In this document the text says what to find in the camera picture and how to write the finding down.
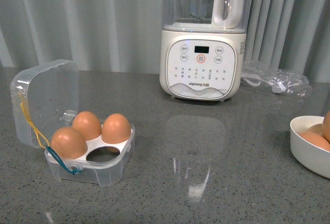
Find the clear plastic egg box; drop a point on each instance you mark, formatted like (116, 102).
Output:
(52, 94)

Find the brown egg back right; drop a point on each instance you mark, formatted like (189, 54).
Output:
(116, 129)

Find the brown egg back left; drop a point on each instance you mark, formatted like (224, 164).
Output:
(88, 124)

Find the brown egg front left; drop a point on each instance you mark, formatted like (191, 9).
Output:
(69, 143)

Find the brown egg in bowl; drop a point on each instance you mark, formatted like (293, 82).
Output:
(315, 139)

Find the pale egg in bowl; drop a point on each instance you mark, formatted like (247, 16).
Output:
(317, 128)

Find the brown egg at edge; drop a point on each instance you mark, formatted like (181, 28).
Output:
(326, 126)

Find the white Joyoung blender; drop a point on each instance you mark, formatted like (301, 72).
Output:
(202, 48)

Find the grey curtain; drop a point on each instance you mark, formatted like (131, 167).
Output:
(124, 35)

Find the clear plastic bag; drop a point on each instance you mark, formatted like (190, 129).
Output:
(278, 81)

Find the blue rubber band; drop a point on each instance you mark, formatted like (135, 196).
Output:
(60, 161)

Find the yellow rubber band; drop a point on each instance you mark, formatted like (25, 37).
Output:
(39, 135)

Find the white bowl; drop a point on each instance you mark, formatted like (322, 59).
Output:
(309, 155)

